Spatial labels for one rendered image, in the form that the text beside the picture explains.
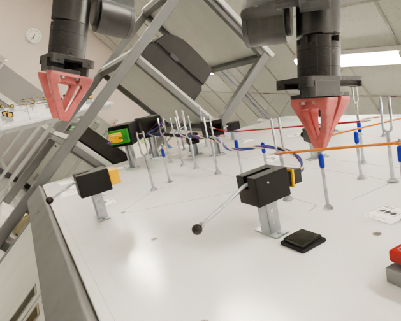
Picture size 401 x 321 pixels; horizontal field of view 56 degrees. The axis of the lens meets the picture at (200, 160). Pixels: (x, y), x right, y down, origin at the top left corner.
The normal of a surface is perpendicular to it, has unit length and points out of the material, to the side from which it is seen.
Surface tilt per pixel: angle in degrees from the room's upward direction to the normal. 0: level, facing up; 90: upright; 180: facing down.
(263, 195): 87
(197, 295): 50
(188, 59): 90
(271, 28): 140
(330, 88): 87
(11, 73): 90
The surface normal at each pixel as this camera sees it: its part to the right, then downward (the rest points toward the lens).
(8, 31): 0.53, 0.17
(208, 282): -0.20, -0.96
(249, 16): -0.21, 0.80
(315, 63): -0.40, 0.13
